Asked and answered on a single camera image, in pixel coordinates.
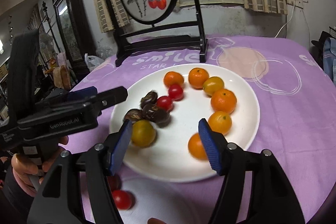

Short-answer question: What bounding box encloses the dark red plum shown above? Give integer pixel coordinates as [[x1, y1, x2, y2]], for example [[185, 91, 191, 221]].
[[107, 174, 122, 192]]

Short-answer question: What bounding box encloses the dark passion fruit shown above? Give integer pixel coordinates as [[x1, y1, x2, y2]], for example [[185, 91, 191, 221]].
[[123, 109, 143, 123], [142, 103, 170, 124], [140, 90, 158, 109]]

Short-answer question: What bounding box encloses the dark passion fruit back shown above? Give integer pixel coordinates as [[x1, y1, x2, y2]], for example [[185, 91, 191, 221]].
[[140, 90, 158, 109]]

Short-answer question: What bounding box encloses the yellow orange citrus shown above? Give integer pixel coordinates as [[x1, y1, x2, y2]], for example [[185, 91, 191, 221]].
[[131, 120, 157, 148]]

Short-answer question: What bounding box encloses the red cherry tomato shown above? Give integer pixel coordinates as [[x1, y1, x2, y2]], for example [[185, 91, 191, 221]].
[[168, 84, 184, 101], [156, 96, 174, 112]]

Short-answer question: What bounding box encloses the orange mandarin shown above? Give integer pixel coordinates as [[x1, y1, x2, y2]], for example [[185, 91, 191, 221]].
[[211, 89, 237, 114], [208, 111, 232, 135], [163, 71, 185, 88]]

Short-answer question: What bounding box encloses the large orange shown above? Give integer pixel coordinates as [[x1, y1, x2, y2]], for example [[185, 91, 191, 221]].
[[188, 68, 209, 89], [188, 133, 208, 160]]

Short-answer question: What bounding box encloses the yellow-orange citrus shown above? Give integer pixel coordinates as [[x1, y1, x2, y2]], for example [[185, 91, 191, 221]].
[[203, 76, 224, 96]]

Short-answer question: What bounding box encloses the person's left hand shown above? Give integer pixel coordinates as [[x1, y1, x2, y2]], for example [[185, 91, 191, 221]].
[[11, 146, 65, 197]]

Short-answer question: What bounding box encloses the person's right hand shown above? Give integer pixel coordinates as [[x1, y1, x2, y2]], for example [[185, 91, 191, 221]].
[[147, 218, 166, 224]]

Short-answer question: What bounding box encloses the white plastic bag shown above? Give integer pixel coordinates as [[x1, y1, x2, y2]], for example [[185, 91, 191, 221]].
[[84, 53, 104, 72]]

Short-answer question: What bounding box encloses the standing electric fan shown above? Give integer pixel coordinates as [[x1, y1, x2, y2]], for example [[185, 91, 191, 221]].
[[39, 32, 57, 65]]

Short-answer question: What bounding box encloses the white oval plate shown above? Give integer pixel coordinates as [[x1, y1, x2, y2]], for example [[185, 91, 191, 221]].
[[109, 64, 260, 182]]

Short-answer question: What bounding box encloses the dark wooden framed panel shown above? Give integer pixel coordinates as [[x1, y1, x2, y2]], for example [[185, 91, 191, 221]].
[[52, 0, 96, 81]]

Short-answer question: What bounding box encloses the purple tablecloth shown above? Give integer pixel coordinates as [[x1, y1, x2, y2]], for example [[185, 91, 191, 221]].
[[59, 35, 336, 224]]

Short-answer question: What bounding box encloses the black framed persimmon screen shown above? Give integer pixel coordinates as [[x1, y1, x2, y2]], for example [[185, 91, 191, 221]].
[[104, 0, 207, 67]]

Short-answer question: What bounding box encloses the blue clothes pile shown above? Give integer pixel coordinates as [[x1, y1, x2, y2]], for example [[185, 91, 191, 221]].
[[323, 38, 336, 84]]

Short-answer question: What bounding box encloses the wall power socket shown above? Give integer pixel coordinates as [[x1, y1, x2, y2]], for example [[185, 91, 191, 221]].
[[286, 0, 303, 9]]

